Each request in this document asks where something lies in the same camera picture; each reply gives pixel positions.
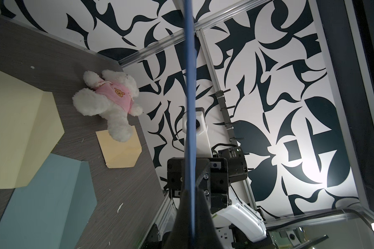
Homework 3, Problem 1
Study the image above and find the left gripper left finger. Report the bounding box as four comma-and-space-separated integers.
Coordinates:
163, 190, 192, 249

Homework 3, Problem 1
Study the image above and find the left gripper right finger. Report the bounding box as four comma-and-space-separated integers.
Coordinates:
194, 188, 223, 249

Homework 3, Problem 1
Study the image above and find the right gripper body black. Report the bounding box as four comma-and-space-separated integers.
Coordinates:
167, 158, 229, 214

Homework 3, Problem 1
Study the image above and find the dark blue envelope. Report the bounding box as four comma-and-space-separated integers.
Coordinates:
183, 1, 197, 241

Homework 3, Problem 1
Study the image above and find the tan yellow envelope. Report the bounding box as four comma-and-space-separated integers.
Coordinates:
96, 126, 142, 169

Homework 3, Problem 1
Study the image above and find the light blue envelope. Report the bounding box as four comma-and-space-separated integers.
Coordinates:
0, 154, 97, 249

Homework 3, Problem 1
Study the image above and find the pale yellow envelope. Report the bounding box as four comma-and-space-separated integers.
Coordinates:
0, 71, 64, 189

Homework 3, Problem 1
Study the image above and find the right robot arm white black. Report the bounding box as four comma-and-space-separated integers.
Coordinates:
164, 143, 267, 249

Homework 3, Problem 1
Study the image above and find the white teddy bear pink shirt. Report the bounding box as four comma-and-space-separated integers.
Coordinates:
72, 70, 143, 142

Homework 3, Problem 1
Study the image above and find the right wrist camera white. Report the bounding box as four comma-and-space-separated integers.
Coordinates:
195, 107, 213, 158

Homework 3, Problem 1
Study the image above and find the black hook rack rail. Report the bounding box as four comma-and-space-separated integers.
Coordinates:
216, 89, 238, 145

